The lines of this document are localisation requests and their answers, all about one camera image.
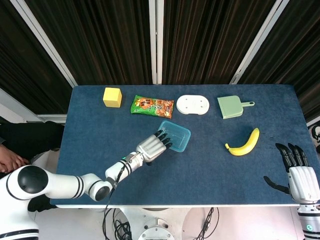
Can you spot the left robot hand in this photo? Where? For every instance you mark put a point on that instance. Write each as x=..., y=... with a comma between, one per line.
x=151, y=147

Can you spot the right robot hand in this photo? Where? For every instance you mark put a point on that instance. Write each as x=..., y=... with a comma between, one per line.
x=303, y=185

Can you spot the blue translucent plastic lid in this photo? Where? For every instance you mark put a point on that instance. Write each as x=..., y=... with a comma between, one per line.
x=178, y=133

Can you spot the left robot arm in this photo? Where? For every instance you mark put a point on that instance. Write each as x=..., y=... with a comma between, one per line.
x=62, y=186

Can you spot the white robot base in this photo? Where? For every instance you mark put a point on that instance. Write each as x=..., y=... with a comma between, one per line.
x=155, y=225

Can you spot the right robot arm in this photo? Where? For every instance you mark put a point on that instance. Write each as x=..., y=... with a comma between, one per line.
x=310, y=220

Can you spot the green orange snack bag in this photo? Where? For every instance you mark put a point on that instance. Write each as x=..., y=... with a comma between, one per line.
x=152, y=107

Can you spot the black white printed object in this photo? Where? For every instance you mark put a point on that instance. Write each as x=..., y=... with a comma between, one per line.
x=315, y=137

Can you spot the blue felt table cloth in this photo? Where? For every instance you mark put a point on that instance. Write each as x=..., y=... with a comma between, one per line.
x=200, y=180

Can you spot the white oval plastic board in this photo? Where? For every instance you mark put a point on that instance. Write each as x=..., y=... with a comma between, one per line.
x=192, y=104

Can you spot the yellow cube block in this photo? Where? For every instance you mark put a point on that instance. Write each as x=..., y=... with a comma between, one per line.
x=112, y=97

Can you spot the yellow banana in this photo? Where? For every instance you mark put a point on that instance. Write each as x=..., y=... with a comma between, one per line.
x=246, y=146

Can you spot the pale green dustpan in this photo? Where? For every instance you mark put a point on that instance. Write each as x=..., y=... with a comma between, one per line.
x=230, y=107

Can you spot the dark pleated curtain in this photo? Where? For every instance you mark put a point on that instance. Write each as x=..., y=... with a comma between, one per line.
x=105, y=40

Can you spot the person in black clothing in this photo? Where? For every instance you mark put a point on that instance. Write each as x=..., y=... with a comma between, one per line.
x=27, y=137

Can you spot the white frame post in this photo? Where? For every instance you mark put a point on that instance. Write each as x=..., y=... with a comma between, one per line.
x=257, y=42
x=45, y=42
x=156, y=42

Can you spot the white frame rail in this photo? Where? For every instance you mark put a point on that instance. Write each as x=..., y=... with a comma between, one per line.
x=20, y=107

